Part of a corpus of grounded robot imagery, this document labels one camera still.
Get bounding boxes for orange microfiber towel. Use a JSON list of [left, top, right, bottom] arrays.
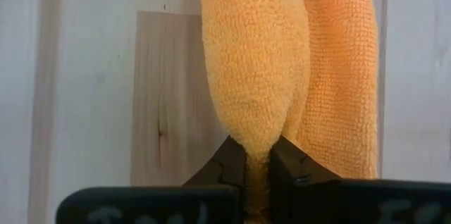
[[199, 0, 380, 224]]

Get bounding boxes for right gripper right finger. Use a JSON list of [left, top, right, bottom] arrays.
[[270, 135, 451, 224]]

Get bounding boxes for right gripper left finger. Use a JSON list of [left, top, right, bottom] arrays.
[[56, 135, 246, 224]]

